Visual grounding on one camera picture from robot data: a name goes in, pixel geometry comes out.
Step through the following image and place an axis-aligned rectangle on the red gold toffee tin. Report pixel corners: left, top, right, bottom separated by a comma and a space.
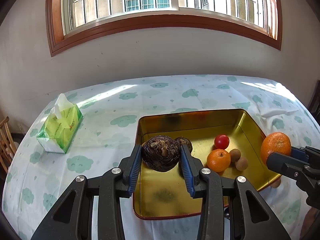
132, 108, 282, 221

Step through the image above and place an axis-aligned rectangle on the brown longan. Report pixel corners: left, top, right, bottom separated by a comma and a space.
270, 177, 281, 189
229, 148, 241, 163
235, 157, 248, 171

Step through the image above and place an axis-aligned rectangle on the green tissue pack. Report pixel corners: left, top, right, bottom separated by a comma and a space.
36, 93, 83, 153

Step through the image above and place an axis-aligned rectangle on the person's hand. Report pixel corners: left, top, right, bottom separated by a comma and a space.
300, 207, 319, 238

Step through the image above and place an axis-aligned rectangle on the white cloud pattern tablecloth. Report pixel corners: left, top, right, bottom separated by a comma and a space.
2, 75, 319, 239

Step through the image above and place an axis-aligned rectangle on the dark wooden chair right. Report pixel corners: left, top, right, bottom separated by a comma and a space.
308, 80, 320, 123

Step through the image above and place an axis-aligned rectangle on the wooden framed window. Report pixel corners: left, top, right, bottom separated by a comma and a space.
46, 0, 282, 56

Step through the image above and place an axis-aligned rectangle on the wooden chair left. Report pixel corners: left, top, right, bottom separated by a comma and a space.
0, 116, 17, 174

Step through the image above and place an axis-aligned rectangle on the orange mandarin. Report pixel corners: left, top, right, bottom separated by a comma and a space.
207, 149, 231, 173
260, 132, 291, 165

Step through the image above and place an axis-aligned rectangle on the red cherry tomato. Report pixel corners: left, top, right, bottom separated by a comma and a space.
214, 134, 229, 150

